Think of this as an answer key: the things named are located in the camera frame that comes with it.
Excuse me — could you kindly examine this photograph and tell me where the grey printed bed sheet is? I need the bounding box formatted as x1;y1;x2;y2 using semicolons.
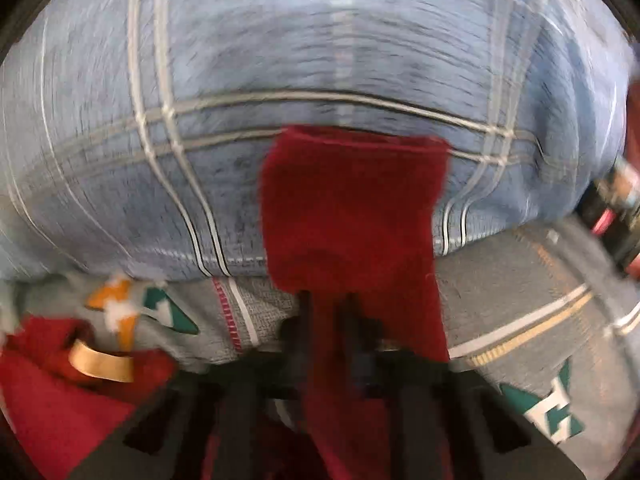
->
0;217;640;480

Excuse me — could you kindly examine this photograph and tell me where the blue plaid pillow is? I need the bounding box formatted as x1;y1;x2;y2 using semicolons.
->
0;0;632;282

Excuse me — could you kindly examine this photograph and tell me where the dark jar with red label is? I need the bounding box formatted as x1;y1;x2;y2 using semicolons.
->
579;156;640;277

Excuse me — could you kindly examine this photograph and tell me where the red knitted garment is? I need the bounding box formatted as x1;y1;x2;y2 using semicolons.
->
0;125;452;480

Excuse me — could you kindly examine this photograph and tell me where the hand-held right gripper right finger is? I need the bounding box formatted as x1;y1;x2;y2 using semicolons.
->
344;294;587;480

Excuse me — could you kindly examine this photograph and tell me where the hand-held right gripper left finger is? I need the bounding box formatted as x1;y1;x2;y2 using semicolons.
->
70;294;314;480

